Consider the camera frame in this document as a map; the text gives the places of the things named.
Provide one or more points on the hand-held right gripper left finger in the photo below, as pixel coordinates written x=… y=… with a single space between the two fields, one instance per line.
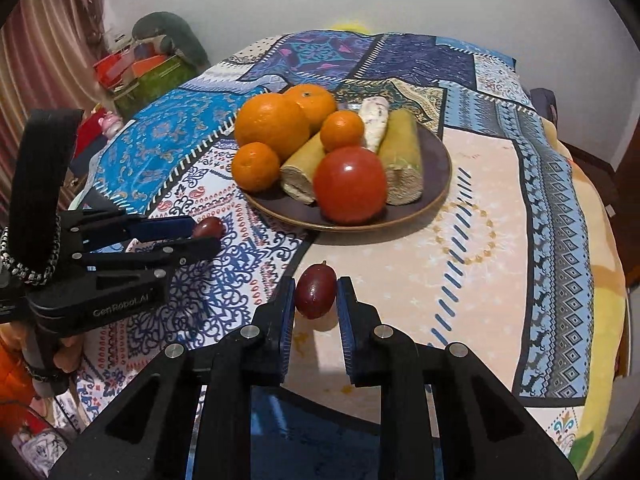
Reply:
x=287 y=325

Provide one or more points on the dark chair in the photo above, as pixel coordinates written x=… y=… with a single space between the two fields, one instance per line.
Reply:
x=545 y=105

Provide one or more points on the large orange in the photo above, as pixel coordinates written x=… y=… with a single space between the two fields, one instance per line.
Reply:
x=312 y=102
x=272 y=127

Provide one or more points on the blue patchwork blanket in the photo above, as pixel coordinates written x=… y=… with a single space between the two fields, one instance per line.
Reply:
x=500 y=210

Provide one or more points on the orange box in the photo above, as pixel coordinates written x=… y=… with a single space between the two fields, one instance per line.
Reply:
x=147 y=63

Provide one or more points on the person's left hand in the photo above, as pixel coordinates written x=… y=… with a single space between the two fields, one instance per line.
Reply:
x=68 y=355

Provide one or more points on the green cardboard box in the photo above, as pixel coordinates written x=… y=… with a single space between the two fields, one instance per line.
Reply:
x=155 y=82

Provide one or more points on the small pink toy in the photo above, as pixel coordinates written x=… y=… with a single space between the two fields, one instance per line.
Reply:
x=111 y=123

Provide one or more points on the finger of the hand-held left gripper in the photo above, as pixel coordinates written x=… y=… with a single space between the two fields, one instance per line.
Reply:
x=195 y=249
x=160 y=227

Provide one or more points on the yellow-green sugarcane piece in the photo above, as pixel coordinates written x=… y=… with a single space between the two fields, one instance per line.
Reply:
x=402 y=160
x=302 y=172

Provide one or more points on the dark red jujube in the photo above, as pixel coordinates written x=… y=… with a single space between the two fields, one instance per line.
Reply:
x=210 y=226
x=315 y=291

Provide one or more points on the pale ginger root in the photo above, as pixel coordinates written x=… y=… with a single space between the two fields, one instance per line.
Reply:
x=374 y=122

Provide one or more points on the yellow foam tube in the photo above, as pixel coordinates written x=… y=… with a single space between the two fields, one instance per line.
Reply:
x=350 y=25

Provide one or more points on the small tangerine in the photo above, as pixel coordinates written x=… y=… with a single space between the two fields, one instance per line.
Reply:
x=255 y=166
x=342 y=131

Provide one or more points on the red box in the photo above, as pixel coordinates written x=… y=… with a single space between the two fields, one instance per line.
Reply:
x=112 y=67

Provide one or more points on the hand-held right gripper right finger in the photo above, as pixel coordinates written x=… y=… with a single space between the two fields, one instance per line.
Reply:
x=346 y=330

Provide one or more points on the dark purple plate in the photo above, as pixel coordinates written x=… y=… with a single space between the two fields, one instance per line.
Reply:
x=430 y=180

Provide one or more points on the striped red curtain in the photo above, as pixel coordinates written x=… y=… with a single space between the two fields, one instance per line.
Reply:
x=45 y=60

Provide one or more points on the red tomato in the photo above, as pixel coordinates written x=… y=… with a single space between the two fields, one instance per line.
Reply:
x=350 y=185

